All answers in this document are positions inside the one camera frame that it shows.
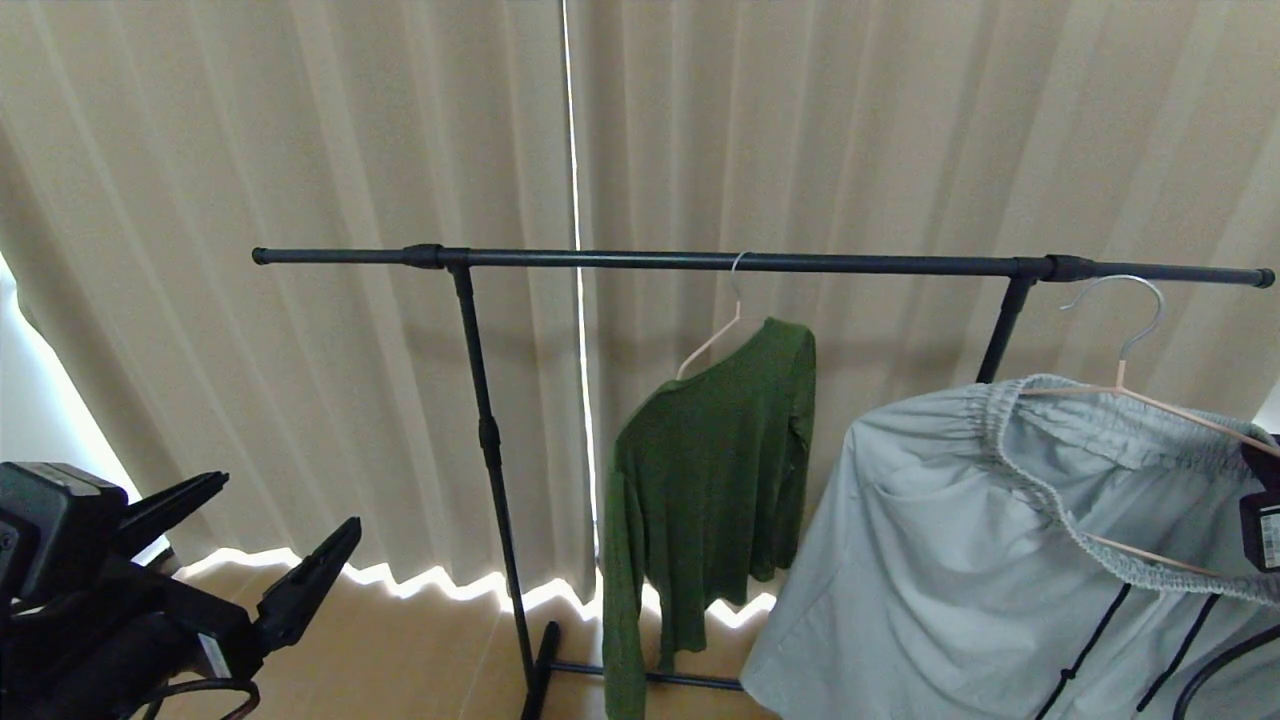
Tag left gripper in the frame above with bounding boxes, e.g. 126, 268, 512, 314
0, 471, 364, 720

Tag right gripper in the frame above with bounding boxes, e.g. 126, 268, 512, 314
1237, 434, 1280, 574

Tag pink clothes hanger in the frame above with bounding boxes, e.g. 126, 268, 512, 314
1018, 274, 1280, 579
674, 251, 753, 383

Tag pale grey shorts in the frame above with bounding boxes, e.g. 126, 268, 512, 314
740, 374, 1280, 720

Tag green long-sleeved shirt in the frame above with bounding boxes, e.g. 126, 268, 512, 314
599, 317, 818, 720

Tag black clothes rack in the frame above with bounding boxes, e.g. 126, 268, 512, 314
250, 243, 1277, 720

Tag beige curtain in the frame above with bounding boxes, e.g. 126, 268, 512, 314
0, 0, 1280, 606

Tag black cable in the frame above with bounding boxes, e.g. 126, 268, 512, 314
140, 677, 263, 720
1172, 625, 1280, 720

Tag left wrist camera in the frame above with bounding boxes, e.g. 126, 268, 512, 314
0, 461, 131, 606

